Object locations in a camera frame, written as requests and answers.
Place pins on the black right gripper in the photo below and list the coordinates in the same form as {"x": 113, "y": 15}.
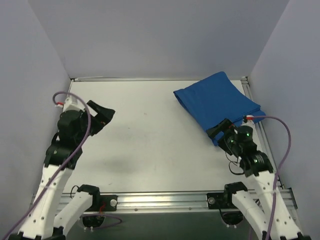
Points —
{"x": 222, "y": 132}

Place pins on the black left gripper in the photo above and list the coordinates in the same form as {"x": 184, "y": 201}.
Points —
{"x": 94, "y": 119}

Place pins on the blue surgical cloth wrap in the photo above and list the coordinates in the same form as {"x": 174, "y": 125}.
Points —
{"x": 215, "y": 98}

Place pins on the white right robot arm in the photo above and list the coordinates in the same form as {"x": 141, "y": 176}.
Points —
{"x": 269, "y": 218}

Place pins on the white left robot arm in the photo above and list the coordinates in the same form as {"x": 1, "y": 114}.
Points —
{"x": 75, "y": 125}

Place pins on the aluminium right side rail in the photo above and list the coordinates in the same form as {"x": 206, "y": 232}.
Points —
{"x": 261, "y": 133}

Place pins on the aluminium rail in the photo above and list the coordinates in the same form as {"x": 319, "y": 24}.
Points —
{"x": 163, "y": 202}
{"x": 261, "y": 133}

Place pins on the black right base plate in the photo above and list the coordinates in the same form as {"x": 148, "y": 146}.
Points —
{"x": 216, "y": 201}

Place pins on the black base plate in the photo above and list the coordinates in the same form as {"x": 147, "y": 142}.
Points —
{"x": 216, "y": 201}
{"x": 107, "y": 203}

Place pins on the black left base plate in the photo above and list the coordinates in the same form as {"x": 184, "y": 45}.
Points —
{"x": 107, "y": 203}

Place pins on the aluminium front rail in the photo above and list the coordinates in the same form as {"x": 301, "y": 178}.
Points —
{"x": 163, "y": 202}

